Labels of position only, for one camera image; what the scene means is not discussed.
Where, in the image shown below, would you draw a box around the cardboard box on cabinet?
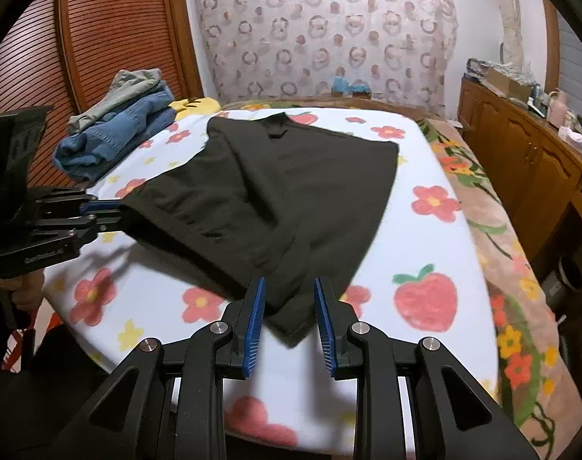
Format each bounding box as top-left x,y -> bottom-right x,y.
485,67 -> 533,103

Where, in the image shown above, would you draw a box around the blue package on headboard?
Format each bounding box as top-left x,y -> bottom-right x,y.
331,76 -> 372,99

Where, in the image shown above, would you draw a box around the grey window blind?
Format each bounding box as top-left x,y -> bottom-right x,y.
557,13 -> 582,117

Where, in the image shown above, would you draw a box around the yellow plush toy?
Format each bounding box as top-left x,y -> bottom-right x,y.
168,98 -> 221,123

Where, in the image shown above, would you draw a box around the wooden sideboard cabinet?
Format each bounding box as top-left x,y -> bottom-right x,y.
458,78 -> 582,280

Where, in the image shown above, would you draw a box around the pink tissue box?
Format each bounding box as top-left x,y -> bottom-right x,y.
558,126 -> 582,154

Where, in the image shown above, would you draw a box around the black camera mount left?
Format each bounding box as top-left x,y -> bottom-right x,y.
0,106 -> 53,226

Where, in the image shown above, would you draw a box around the black pants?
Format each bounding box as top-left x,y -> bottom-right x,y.
120,113 -> 399,347

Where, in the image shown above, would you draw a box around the white floral bed sheet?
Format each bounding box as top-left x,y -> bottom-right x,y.
44,108 -> 498,454

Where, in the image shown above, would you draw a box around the pink kettle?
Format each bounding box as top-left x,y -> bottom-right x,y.
546,88 -> 568,129

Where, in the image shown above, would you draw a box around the person left hand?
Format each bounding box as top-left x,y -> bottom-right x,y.
0,270 -> 44,312

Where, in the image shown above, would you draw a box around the brown floral blanket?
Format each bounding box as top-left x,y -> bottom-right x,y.
223,99 -> 582,459

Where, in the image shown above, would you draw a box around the patterned lace curtain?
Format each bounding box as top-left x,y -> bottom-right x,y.
195,0 -> 458,114

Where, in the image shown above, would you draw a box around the grey green folded garment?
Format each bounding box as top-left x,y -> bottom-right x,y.
67,69 -> 163,135

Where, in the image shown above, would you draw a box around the blue denim jeans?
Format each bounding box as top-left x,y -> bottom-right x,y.
53,81 -> 175,183

